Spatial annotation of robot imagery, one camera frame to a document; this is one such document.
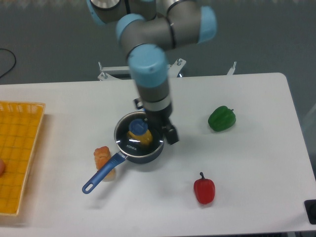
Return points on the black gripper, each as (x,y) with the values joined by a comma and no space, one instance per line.
(161,118)

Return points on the yellow bell pepper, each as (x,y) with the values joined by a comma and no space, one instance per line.
(143,140)

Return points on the red bell pepper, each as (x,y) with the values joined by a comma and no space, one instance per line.
(204,190)

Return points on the dark blue saucepan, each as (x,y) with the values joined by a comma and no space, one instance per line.
(114,161)

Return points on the green bell pepper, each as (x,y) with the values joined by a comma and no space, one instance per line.
(221,119)

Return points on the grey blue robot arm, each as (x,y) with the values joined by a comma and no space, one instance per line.
(144,37)

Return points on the yellow wicker basket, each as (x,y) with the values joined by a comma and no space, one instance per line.
(20,124)

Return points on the black device table corner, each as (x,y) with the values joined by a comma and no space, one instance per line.
(310,206)

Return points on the glass pot lid blue knob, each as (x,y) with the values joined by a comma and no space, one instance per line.
(138,123)

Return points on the orange bread pastry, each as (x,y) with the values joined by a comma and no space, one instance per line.
(101,157)

